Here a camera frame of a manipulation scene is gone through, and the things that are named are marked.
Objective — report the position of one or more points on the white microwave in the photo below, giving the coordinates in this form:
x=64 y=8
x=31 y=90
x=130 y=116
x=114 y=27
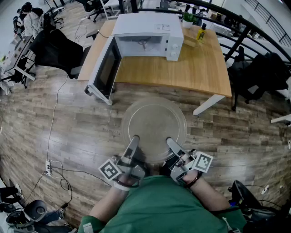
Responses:
x=145 y=25

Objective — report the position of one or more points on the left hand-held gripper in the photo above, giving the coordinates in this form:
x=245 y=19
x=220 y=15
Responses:
x=129 y=169

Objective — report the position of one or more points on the black wall railing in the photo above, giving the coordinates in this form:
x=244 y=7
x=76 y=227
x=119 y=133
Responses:
x=270 y=20

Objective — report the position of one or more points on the person's green shirt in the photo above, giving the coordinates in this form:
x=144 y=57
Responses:
x=163 y=204

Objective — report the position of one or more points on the person's left hand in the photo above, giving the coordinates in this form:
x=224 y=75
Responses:
x=127 y=180

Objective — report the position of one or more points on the clear plastic box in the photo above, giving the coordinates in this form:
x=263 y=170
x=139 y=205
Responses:
x=189 y=41

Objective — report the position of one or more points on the chair with black jacket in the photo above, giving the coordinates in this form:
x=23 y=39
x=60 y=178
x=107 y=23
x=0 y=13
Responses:
x=261 y=72

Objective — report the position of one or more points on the person's right forearm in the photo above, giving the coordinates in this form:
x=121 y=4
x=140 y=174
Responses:
x=209 y=195

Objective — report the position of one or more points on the black equipment pile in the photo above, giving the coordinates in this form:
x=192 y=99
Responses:
x=254 y=211

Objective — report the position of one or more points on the clear glass turntable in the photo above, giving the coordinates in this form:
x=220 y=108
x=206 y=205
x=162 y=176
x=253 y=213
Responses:
x=157 y=120

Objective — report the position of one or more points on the standing fan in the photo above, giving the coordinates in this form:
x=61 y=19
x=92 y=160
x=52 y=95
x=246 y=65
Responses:
x=44 y=2

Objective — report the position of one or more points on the black swivel office chair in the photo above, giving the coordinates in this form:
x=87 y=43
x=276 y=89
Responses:
x=95 y=8

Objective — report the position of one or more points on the white wristband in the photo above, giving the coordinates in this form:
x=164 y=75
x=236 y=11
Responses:
x=120 y=187

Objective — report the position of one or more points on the person's right hand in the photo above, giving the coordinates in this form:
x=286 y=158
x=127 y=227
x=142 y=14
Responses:
x=189 y=177

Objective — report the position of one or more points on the white desk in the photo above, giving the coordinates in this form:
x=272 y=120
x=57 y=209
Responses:
x=20 y=57

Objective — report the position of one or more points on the white power strip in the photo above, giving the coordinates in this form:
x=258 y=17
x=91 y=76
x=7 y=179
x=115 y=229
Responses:
x=48 y=168

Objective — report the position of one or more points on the yellow oil bottle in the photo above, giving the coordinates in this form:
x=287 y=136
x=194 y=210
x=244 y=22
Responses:
x=201 y=34

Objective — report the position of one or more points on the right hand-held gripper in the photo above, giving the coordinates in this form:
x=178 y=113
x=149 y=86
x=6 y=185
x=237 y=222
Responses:
x=202 y=162

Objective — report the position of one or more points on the white table leg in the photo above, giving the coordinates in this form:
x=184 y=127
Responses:
x=209 y=104

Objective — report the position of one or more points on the person's left forearm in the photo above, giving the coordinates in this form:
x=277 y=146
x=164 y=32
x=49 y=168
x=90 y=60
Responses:
x=109 y=204

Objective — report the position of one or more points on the black mesh office chair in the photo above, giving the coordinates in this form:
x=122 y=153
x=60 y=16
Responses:
x=56 y=52

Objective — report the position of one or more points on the potted green plant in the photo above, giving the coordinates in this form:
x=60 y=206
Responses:
x=188 y=19

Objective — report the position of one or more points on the white chair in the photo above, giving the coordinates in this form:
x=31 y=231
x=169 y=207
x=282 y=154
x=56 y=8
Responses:
x=110 y=9

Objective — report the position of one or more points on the grey and black device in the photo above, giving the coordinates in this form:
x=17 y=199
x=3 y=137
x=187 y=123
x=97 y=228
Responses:
x=36 y=211

